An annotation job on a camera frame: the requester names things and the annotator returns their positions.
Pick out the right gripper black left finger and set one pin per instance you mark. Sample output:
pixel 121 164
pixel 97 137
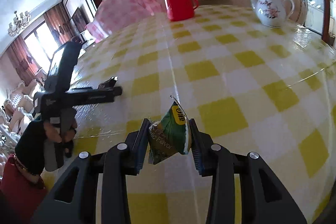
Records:
pixel 96 184

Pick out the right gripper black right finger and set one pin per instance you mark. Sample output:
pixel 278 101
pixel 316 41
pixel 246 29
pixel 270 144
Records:
pixel 264 198

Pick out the green snack packet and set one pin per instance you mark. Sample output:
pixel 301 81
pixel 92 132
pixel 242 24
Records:
pixel 170 135

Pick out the red sleeve forearm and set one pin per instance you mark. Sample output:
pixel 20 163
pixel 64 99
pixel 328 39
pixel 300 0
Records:
pixel 20 195

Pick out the left hand black glove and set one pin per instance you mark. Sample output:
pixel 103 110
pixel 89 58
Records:
pixel 31 149

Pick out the white ornate sofa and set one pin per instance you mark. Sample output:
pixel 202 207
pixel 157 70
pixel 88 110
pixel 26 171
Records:
pixel 16 113

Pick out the chandelier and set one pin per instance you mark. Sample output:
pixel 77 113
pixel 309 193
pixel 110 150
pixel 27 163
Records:
pixel 20 22

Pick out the yellow checkered tablecloth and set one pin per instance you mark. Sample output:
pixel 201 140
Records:
pixel 251 87

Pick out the pink checkered covered chair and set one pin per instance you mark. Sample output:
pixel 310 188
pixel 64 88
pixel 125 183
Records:
pixel 114 15

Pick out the white floral teapot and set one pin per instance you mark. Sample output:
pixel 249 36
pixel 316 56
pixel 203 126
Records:
pixel 273 13

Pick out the wall television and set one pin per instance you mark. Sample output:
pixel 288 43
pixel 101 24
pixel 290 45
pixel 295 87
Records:
pixel 80 19

